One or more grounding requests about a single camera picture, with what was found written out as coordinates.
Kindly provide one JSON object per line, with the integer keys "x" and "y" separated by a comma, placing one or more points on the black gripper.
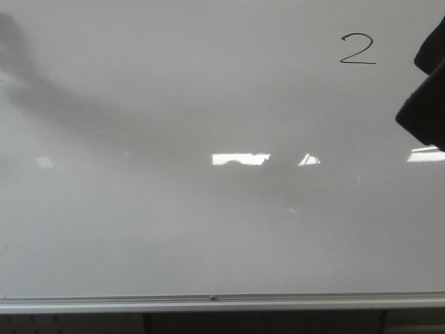
{"x": 422, "y": 114}

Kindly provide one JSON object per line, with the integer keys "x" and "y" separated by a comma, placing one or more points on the white whiteboard with aluminium frame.
{"x": 161, "y": 156}

